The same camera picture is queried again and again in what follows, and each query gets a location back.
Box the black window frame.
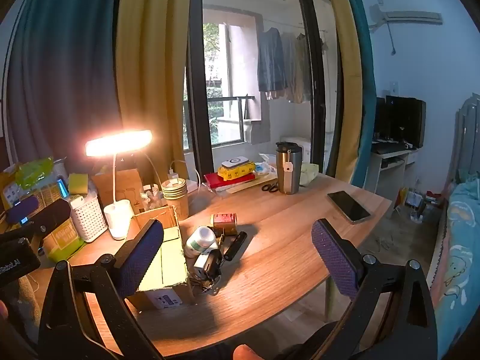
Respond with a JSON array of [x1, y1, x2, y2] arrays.
[[185, 0, 339, 185]]

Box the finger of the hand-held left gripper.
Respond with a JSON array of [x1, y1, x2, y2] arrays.
[[27, 198, 72, 235], [5, 194, 40, 226]]

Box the white computer desk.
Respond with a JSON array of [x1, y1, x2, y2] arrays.
[[365, 145, 421, 196]]

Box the black smartphone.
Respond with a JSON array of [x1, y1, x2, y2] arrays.
[[327, 190, 372, 224]]

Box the brown cardboard package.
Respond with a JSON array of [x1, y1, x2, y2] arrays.
[[92, 169, 145, 215]]

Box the red gold tin can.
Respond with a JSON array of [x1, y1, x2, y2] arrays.
[[210, 212, 238, 230]]

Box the stack of paper cups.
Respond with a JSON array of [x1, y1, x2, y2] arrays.
[[161, 178, 190, 221]]

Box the black balcony railing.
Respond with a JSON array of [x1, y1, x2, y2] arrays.
[[183, 95, 260, 147]]

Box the green wipes packet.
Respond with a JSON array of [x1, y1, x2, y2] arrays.
[[15, 157, 55, 190]]

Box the white desk lamp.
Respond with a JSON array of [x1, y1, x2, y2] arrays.
[[85, 130, 153, 241]]

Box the yellow printed package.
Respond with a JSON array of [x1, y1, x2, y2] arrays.
[[0, 172, 24, 211]]

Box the black flashlight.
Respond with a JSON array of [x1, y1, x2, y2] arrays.
[[224, 231, 248, 262]]

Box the grey padded headboard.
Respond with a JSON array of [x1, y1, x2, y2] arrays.
[[455, 95, 480, 196]]

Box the black keyboard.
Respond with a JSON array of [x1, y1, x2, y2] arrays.
[[371, 142, 408, 155]]

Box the blue printed bedsheet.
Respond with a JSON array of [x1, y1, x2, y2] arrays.
[[427, 181, 480, 360]]

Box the hanging grey shirt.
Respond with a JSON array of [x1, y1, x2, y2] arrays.
[[281, 31, 301, 102]]

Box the yellow printed packet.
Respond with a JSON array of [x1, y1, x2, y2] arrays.
[[218, 163, 257, 180]]

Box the steel tumbler with tag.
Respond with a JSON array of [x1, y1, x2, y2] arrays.
[[275, 141, 304, 196]]

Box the red book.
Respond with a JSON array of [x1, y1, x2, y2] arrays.
[[203, 172, 256, 189]]

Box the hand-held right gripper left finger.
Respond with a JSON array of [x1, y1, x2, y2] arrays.
[[37, 218, 166, 360]]

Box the white lamp cable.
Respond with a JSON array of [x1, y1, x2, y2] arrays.
[[142, 153, 166, 185]]

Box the person's dark trousers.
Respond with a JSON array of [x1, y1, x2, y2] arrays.
[[215, 320, 340, 360]]

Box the cluster of small clear bottles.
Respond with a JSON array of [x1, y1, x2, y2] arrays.
[[142, 183, 164, 211]]

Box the yellow curtain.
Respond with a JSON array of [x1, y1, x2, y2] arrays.
[[112, 0, 193, 197], [322, 0, 365, 181]]

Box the white air conditioner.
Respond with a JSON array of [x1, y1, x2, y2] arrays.
[[369, 3, 443, 28]]

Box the white charger cable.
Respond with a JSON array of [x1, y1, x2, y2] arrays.
[[169, 160, 202, 185]]

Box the black car key with keyring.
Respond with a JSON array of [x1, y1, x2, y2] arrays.
[[189, 249, 223, 295]]

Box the cardboard box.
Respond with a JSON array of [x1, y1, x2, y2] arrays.
[[125, 205, 196, 311]]

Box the white perforated basket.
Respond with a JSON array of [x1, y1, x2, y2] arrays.
[[69, 195, 104, 243]]

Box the hanging blue shirt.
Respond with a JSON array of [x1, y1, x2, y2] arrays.
[[257, 27, 288, 93]]

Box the white pill bottle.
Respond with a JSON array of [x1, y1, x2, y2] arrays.
[[184, 226, 217, 259]]

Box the clutter pile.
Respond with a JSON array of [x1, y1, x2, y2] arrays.
[[393, 187, 448, 226]]

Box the teal curtain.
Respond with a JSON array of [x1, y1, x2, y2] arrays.
[[7, 0, 125, 182], [338, 0, 378, 196]]

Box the pale green pack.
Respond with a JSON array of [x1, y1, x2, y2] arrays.
[[299, 163, 320, 187]]

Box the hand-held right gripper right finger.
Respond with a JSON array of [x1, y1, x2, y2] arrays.
[[311, 218, 438, 360]]

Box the hanging olive shirt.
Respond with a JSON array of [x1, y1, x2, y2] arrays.
[[294, 33, 314, 104]]

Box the yellow green sponge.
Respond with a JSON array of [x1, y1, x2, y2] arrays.
[[67, 172, 90, 196]]

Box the black computer monitor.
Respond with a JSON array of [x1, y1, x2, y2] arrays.
[[375, 95, 427, 149]]

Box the green printed carton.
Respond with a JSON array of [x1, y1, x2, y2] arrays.
[[41, 220, 85, 263]]

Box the white charger adapter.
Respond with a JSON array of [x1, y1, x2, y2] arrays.
[[193, 253, 211, 275]]

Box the wooden table leg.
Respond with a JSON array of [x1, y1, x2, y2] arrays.
[[324, 277, 335, 320]]

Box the person's right hand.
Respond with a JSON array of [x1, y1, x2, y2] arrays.
[[232, 344, 263, 360]]

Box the grey white flat device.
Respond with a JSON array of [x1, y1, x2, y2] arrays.
[[221, 157, 253, 170]]

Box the white blue tissue packs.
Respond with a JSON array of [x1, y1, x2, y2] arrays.
[[259, 152, 280, 176]]

